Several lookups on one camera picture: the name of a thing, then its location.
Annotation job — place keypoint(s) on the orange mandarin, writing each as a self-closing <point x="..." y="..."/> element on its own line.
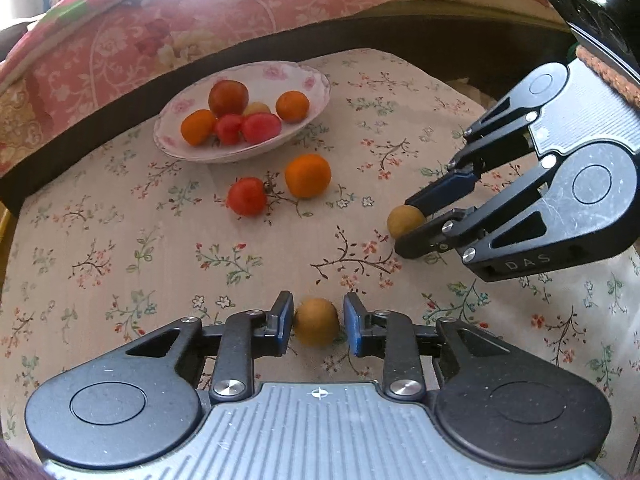
<point x="292" y="106"/>
<point x="197" y="127"/>
<point x="307" y="175"/>

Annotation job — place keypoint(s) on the white floral plate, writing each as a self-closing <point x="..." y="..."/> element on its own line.
<point x="300" y="80"/>

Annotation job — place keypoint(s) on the floral tablecloth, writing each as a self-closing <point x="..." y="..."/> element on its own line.
<point x="150" y="270"/>

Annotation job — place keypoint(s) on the maroon fuzzy garment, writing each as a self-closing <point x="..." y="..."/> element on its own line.
<point x="17" y="465"/>

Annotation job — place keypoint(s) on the red cherry tomato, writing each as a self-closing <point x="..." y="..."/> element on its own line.
<point x="247" y="196"/>
<point x="229" y="131"/>
<point x="261" y="127"/>

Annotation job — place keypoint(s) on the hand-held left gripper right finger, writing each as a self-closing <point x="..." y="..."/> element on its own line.
<point x="352" y="327"/>

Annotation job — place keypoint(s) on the dark bed frame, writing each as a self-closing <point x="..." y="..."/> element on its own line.
<point x="450" y="35"/>

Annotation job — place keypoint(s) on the brown longan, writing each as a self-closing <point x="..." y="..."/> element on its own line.
<point x="404" y="220"/>
<point x="257" y="108"/>
<point x="315" y="329"/>

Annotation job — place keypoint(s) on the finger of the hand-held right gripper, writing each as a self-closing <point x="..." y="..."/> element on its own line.
<point x="425" y="240"/>
<point x="450" y="185"/>

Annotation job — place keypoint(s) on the pink floral quilt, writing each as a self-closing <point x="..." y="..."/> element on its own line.
<point x="150" y="25"/>

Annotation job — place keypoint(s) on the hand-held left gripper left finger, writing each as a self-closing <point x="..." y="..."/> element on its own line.
<point x="284" y="322"/>

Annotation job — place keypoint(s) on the large red tomato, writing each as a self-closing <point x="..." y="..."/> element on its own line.
<point x="228" y="97"/>

